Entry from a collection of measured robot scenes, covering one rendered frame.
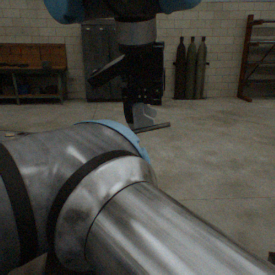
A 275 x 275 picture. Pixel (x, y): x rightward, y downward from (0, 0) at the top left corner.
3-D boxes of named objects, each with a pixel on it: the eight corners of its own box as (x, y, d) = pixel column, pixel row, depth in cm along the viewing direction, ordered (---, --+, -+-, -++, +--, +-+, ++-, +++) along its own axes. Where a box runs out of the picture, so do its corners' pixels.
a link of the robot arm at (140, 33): (108, 23, 44) (121, 12, 50) (112, 50, 47) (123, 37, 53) (153, 22, 42) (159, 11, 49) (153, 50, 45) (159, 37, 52)
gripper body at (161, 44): (161, 109, 51) (161, 48, 45) (120, 107, 53) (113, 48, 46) (165, 92, 58) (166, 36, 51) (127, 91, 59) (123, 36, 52)
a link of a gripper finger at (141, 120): (154, 143, 58) (153, 107, 52) (128, 140, 59) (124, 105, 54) (156, 134, 60) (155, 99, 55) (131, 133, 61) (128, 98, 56)
